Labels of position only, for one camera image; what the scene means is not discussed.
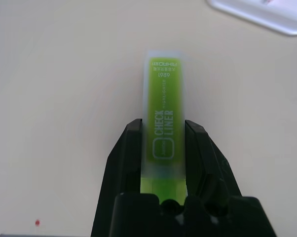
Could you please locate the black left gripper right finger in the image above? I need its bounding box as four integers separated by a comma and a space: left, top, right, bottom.
185, 119, 243, 199

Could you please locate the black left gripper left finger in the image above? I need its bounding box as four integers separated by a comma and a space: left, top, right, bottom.
96, 118, 144, 237

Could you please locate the green highlighter pen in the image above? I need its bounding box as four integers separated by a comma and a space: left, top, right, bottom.
140, 50, 188, 205

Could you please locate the white plastic pencil case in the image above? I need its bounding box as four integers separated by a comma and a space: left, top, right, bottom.
206, 0, 297, 37

